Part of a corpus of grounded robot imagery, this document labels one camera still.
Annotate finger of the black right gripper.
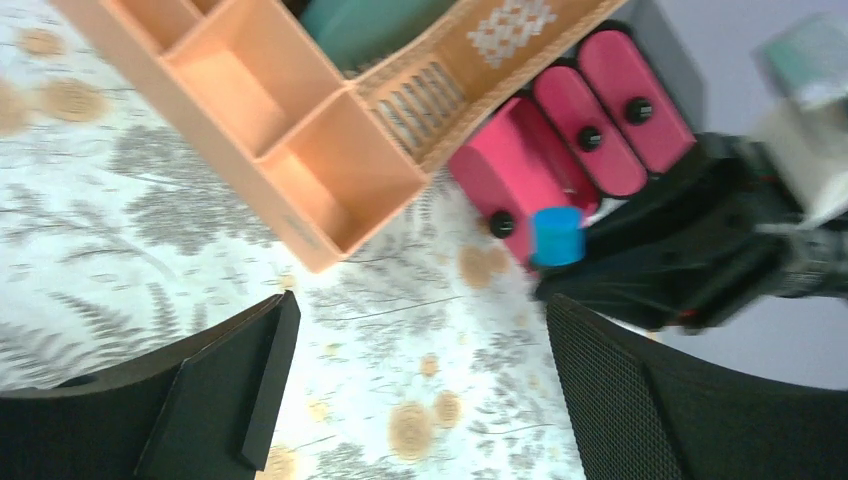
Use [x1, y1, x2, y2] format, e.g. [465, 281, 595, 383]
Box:
[585, 133, 745, 261]
[535, 218, 786, 331]

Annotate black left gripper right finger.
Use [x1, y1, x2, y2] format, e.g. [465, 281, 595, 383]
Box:
[546, 295, 847, 479]

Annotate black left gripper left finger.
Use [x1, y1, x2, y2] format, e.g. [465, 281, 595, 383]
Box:
[1, 292, 300, 479]

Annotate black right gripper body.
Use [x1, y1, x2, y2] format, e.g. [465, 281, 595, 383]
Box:
[722, 142, 847, 299]

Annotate blue cap black highlighter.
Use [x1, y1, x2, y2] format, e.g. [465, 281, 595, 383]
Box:
[531, 207, 586, 268]

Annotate teal file folder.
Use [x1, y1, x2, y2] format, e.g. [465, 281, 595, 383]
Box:
[299, 0, 454, 71]

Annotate black pink drawer unit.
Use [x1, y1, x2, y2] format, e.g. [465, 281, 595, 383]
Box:
[531, 1, 702, 199]

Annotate floral tablecloth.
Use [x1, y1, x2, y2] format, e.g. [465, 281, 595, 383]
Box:
[1, 1, 584, 479]

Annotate peach plastic file organizer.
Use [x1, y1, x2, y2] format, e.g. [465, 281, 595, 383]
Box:
[56, 1, 620, 272]

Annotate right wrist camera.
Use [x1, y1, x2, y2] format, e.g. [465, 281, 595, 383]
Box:
[756, 13, 847, 228]

